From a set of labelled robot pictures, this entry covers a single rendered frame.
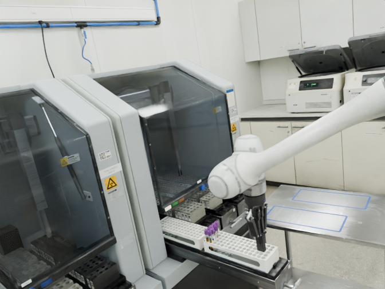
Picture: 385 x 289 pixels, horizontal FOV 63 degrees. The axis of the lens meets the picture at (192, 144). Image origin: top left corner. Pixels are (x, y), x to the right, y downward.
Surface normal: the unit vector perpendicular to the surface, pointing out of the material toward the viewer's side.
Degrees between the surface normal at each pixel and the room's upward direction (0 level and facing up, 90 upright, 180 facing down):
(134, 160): 90
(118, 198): 90
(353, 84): 59
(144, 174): 90
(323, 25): 90
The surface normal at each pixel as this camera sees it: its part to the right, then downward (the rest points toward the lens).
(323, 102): -0.67, 0.29
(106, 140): 0.75, 0.04
